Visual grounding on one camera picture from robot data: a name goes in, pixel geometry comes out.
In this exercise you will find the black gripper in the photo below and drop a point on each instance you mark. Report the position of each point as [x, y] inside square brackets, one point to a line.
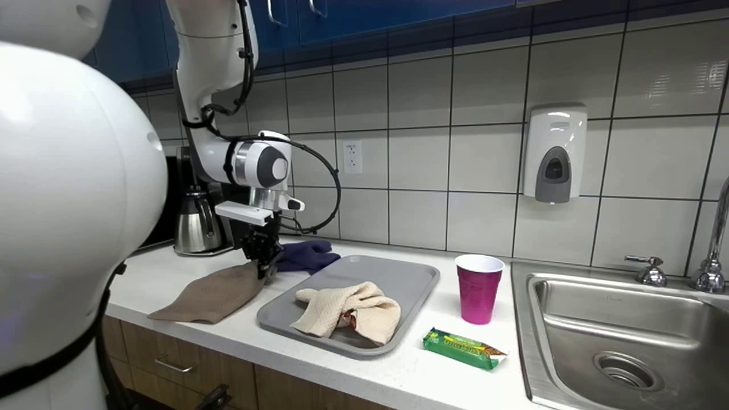
[260, 241]

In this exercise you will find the blue towel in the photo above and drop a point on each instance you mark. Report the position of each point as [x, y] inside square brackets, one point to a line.
[307, 256]

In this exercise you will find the brown towel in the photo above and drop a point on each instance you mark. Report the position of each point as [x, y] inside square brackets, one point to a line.
[213, 297]

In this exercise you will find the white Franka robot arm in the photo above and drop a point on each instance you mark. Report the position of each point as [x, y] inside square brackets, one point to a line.
[68, 191]

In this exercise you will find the grey plastic tray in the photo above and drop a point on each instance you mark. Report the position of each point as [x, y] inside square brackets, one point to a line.
[399, 277]

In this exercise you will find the stainless steel carafe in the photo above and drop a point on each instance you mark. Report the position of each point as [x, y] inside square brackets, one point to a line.
[194, 224]

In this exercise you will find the beige towel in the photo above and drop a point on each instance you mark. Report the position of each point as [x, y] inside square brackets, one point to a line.
[368, 311]

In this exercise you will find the black appliance box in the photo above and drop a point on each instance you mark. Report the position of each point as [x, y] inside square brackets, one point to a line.
[173, 207]

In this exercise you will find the wooden base cabinet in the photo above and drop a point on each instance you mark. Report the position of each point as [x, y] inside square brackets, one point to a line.
[218, 373]

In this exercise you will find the black lever clamp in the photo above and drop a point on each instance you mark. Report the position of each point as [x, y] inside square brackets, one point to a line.
[217, 398]

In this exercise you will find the green snack packet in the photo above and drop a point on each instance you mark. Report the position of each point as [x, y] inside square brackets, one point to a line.
[459, 348]

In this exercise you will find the magenta plastic cup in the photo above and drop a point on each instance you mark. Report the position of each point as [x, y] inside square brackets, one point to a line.
[479, 293]

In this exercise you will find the stainless steel sink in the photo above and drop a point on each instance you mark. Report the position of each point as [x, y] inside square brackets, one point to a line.
[606, 343]

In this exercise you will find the chrome faucet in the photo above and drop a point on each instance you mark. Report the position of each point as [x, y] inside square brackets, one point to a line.
[710, 265]

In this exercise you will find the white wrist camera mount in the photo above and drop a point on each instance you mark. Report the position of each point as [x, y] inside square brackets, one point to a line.
[251, 212]

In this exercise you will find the white wall outlet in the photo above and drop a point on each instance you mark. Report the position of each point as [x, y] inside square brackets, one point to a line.
[350, 159]

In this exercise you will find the blue wall cabinet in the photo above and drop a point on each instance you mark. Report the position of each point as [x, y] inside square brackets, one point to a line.
[365, 14]

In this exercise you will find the white wall soap dispenser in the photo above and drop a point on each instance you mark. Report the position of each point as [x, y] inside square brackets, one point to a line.
[553, 157]

